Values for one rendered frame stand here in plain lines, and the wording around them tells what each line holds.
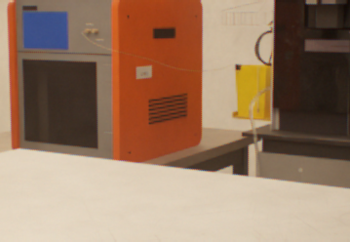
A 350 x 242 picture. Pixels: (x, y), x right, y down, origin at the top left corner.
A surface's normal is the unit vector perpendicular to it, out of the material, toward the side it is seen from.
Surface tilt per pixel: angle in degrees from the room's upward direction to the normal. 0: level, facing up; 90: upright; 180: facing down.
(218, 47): 90
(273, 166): 90
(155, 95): 90
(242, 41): 90
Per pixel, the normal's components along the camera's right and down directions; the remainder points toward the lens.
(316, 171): -0.51, 0.12
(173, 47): 0.86, 0.07
